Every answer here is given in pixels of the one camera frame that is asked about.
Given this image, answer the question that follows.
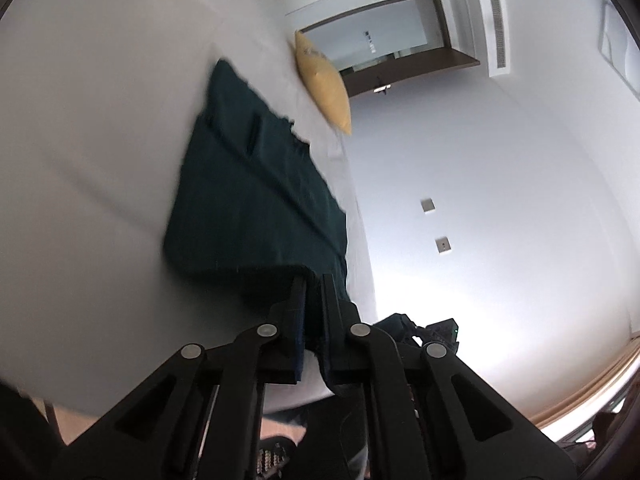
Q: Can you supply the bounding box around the dark green cloth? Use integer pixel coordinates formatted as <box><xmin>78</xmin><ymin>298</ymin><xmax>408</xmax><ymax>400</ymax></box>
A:
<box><xmin>162</xmin><ymin>57</ymin><xmax>417</xmax><ymax>396</ymax></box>

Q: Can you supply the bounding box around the black mesh office chair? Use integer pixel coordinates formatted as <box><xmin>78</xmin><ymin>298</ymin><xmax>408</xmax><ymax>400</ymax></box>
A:
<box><xmin>255</xmin><ymin>436</ymin><xmax>297</xmax><ymax>480</ymax></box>

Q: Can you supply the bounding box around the yellow pillow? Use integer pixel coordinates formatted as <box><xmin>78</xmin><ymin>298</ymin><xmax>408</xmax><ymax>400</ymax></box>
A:
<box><xmin>294</xmin><ymin>30</ymin><xmax>352</xmax><ymax>136</ymax></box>

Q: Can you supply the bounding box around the white bed sheet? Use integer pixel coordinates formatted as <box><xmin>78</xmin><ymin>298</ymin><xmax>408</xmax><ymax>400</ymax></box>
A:
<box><xmin>1</xmin><ymin>0</ymin><xmax>376</xmax><ymax>416</ymax></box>

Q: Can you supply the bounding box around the lower wall switch plate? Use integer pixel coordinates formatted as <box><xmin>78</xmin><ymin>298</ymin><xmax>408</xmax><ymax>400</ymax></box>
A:
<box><xmin>435</xmin><ymin>236</ymin><xmax>451</xmax><ymax>252</ymax></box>

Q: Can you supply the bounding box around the wall switch plate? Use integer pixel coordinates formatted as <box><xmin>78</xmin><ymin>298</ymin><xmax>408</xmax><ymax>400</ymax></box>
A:
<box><xmin>435</xmin><ymin>236</ymin><xmax>451</xmax><ymax>252</ymax></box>
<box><xmin>421</xmin><ymin>198</ymin><xmax>435</xmax><ymax>214</ymax></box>

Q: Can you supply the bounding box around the upper wall switch plate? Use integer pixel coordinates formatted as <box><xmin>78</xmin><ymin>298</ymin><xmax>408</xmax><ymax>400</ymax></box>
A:
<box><xmin>421</xmin><ymin>198</ymin><xmax>435</xmax><ymax>214</ymax></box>

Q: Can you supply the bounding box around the dark wood door frame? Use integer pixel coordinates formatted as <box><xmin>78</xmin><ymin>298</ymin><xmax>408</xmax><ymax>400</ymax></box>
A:
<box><xmin>302</xmin><ymin>0</ymin><xmax>480</xmax><ymax>98</ymax></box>

